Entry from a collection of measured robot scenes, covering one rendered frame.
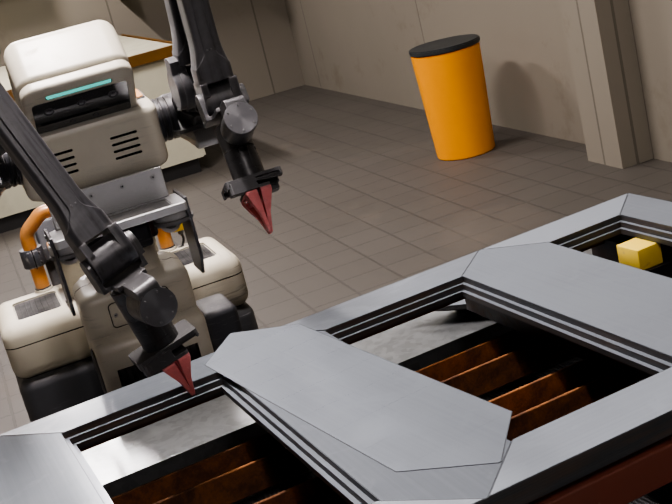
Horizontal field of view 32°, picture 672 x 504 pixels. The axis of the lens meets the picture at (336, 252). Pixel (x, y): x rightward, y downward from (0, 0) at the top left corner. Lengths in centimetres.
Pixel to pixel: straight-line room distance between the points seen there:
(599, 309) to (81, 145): 101
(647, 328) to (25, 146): 91
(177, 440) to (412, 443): 70
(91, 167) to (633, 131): 373
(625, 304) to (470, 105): 461
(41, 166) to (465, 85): 472
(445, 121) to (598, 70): 112
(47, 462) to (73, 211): 36
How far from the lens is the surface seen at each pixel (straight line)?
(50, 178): 171
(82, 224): 170
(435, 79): 628
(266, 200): 197
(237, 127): 193
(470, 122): 633
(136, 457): 206
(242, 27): 1022
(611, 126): 557
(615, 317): 171
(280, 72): 1033
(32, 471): 172
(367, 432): 152
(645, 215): 213
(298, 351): 183
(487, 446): 142
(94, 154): 222
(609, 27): 548
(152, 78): 763
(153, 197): 223
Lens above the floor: 150
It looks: 17 degrees down
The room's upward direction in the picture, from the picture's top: 14 degrees counter-clockwise
